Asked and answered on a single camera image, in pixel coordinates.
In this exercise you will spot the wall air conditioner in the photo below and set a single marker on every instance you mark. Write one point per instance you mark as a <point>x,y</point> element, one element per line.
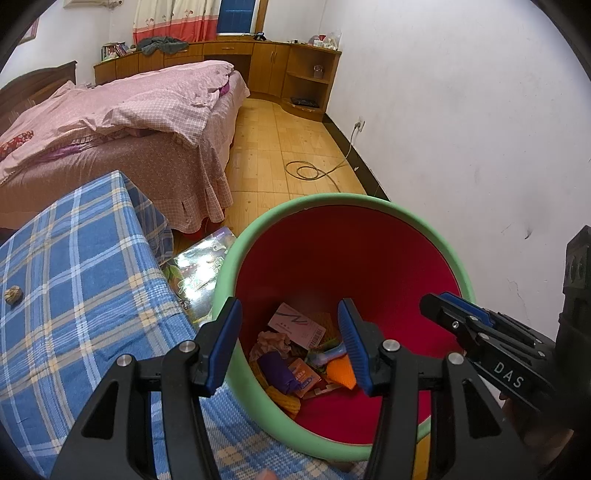
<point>110,4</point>

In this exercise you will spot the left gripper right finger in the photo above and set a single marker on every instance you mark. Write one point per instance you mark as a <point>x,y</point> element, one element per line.
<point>470,436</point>

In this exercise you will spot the red bin with green rim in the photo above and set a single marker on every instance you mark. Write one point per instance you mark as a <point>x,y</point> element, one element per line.
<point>310,253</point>

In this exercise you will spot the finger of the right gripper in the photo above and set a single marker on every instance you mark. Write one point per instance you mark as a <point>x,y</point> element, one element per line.
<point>505,355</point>
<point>481,314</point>

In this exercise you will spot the dark wooden headboard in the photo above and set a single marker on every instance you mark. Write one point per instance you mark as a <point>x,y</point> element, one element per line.
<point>31,89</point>

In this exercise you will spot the white card in bin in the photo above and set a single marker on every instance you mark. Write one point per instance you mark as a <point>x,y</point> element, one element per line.
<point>299,328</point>

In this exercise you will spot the grey clothes pile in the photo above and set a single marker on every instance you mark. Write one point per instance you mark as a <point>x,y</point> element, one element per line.
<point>163,44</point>

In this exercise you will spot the blue plaid tablecloth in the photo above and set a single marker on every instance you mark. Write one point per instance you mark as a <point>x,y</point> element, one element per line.
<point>88,268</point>

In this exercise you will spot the small orange box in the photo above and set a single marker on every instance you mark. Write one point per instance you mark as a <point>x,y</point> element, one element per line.
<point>306,377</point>

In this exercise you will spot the floral curtain with red hem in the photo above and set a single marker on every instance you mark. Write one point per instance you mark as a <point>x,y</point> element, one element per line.
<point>191,21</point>

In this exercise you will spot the orange plastic bag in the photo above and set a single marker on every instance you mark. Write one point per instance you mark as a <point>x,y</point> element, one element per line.
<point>341,371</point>

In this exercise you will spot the books on cabinet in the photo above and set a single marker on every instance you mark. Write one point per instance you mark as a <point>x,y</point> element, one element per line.
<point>113,50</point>

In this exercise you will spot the framed wedding photo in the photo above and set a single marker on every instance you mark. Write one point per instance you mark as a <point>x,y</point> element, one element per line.
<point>31,33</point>

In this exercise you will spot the blue handled brush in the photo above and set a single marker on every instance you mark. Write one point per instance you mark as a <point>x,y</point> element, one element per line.
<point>318,359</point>

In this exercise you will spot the wooden desk cabinet unit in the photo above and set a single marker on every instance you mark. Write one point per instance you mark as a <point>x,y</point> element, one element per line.
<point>297,76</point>

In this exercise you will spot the right hand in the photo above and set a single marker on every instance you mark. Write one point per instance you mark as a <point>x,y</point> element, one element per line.
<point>543,436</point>

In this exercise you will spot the bed with pink quilt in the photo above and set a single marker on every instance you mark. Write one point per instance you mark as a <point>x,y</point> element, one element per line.
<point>187,185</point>

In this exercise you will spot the glossy magazine on floor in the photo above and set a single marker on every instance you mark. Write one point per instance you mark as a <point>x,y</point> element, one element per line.
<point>192,275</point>

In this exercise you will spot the walnut shell on table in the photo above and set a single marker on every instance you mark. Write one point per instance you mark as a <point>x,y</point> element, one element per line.
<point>13,295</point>

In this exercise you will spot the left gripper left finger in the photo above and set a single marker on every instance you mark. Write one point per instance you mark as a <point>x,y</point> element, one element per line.
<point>112,437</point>

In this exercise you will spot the red floral pillow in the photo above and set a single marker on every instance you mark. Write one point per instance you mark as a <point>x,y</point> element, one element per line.
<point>14,143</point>

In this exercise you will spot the yellow foam sponge sheet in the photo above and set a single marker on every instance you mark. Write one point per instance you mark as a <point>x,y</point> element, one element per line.
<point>290,404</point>

